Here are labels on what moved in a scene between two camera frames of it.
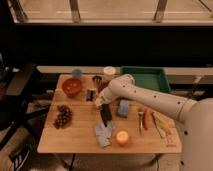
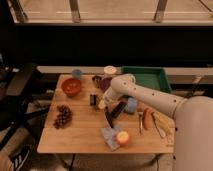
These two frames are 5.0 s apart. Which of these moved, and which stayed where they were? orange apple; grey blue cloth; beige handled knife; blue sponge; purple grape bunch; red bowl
Moved: blue sponge; grey blue cloth
Stayed: red bowl; orange apple; purple grape bunch; beige handled knife
